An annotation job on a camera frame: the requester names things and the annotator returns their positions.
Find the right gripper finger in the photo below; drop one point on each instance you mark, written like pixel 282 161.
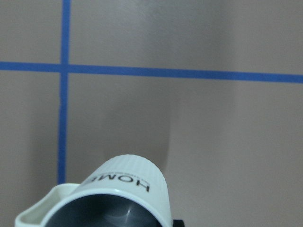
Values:
pixel 178 223

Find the white ribbed mug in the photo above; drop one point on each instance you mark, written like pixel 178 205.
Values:
pixel 125 191

